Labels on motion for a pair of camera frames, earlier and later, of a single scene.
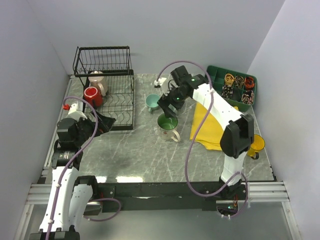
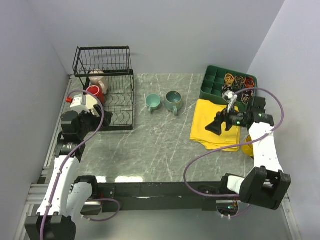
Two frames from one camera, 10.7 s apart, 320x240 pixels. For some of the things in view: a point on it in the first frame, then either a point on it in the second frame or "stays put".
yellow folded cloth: x=210 y=134 stays put
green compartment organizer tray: x=238 y=89 stays put
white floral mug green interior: x=167 y=127 to x=90 y=101
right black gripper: x=165 y=101 to x=215 y=126
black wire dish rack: x=114 y=63 stays put
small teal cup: x=151 y=101 stays put
